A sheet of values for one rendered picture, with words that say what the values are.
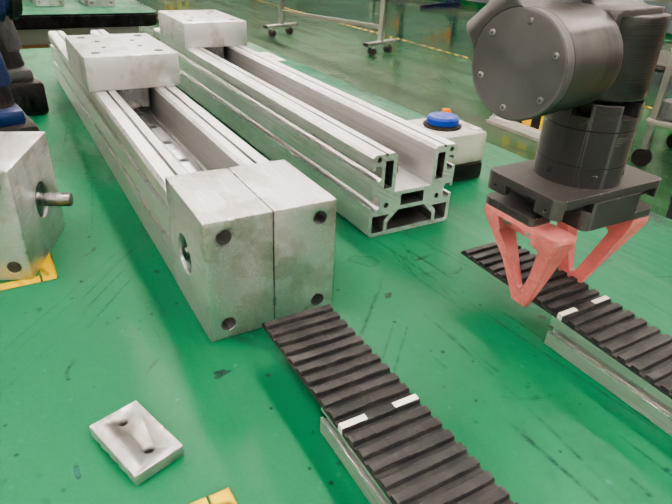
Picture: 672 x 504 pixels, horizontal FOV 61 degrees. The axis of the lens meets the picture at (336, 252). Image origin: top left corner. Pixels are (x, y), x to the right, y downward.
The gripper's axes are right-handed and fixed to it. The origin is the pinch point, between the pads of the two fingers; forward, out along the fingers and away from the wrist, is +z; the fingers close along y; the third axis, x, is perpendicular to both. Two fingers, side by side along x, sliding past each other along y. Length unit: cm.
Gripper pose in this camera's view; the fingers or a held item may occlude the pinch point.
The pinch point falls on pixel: (546, 285)
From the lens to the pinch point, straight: 46.6
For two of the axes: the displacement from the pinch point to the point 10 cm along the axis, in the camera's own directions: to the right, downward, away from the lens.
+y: -8.7, 2.0, -4.4
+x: 4.8, 4.4, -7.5
